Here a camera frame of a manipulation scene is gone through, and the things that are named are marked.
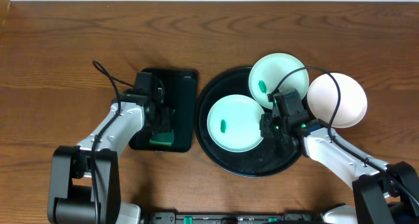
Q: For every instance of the round black serving tray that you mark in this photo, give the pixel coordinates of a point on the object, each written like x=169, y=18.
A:
x=268, y=158

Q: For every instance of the white round plate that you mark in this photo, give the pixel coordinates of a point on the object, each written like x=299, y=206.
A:
x=337, y=90

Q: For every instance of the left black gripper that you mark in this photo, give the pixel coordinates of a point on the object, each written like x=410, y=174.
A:
x=162, y=123

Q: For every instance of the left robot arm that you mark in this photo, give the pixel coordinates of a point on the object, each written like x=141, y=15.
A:
x=84, y=179

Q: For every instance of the dark rectangular sponge tray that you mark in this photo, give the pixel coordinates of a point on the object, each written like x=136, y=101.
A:
x=178, y=89

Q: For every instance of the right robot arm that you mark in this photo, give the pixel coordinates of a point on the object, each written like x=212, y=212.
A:
x=383, y=192

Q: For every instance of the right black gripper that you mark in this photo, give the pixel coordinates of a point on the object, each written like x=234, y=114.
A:
x=265, y=130

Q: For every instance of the mint green plate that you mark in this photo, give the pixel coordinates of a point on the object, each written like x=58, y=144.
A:
x=267, y=73
x=233, y=123

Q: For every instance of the green scrubbing sponge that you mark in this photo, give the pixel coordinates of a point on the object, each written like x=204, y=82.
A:
x=162, y=139

